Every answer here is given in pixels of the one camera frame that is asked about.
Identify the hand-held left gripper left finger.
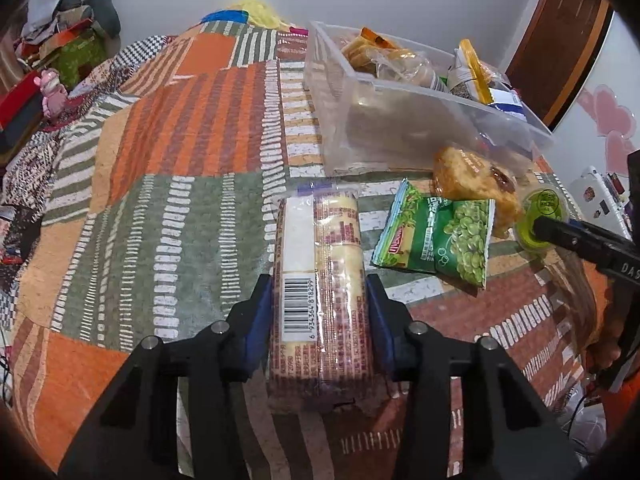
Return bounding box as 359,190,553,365
57,274,273,480

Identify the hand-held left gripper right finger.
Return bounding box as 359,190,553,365
365,274,583,480

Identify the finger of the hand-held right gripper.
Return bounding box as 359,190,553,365
530,215,608,263

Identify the green jelly cup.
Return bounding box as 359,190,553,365
515,186,571,253

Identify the red print cracker pack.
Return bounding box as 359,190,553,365
267,182,376,413

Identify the yellow white snack bag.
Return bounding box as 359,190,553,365
445,39,501,106

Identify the clear plastic storage box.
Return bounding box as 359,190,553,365
302,20,556,176

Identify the person's right hand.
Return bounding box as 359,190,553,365
589,332,623,376

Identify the white sticker covered box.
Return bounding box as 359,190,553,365
567,165,631,231

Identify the pink heart sticker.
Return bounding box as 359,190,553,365
577,85,637,136
605,130,640,168

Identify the green pea snack bag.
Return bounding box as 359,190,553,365
371,178,497,290

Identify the yellow rice cake pack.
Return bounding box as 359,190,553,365
431,146,526,238

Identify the orange green patchwork blanket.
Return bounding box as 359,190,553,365
10,20,616,480

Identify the dark wooden door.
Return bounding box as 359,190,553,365
505,0,616,128

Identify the checkered patchwork sheet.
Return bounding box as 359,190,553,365
0,35,176,321

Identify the dark blue box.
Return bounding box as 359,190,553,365
0,105,46,166

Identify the pink toy figure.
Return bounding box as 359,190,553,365
40,69,68,116

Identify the blue pillow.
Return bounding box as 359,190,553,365
200,9,251,25

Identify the yellow pillow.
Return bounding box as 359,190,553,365
227,0,291,31

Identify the green cardboard box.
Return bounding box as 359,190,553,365
50,30,108,88

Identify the red shoe box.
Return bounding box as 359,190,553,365
0,72,46,133

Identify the pile of clothes and papers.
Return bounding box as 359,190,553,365
15,0,96,63

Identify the thin dark cable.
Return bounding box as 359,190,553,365
560,385,606,456

